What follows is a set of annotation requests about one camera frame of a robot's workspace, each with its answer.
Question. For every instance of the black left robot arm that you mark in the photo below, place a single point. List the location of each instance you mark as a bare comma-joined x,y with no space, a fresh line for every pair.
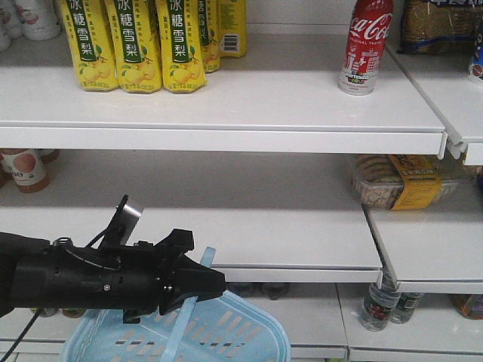
24,273

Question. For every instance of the light blue plastic basket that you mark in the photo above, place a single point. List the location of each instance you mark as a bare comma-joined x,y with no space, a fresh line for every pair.
228,328

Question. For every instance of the white store shelving unit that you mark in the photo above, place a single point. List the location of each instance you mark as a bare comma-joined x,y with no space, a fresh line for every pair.
255,165

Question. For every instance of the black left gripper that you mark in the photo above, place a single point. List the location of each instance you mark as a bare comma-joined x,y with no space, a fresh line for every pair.
128,275

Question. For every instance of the biscuit pack yellow band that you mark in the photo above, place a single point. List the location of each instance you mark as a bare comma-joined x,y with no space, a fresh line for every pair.
405,182

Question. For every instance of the yellow pear drink bottle right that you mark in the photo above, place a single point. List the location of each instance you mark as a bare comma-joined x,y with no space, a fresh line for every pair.
183,70

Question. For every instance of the red coca cola bottle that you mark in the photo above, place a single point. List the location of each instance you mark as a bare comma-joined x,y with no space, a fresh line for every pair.
368,30

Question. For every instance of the orange juice bottle right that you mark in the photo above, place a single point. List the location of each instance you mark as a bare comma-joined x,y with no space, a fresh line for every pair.
27,169

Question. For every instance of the clear water bottle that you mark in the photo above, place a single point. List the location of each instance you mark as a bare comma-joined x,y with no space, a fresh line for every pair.
379,303

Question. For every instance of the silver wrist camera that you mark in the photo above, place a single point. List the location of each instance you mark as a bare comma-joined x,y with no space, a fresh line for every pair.
122,223

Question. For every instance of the white peach drink bottle right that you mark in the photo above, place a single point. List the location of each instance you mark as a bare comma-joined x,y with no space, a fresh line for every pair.
38,19

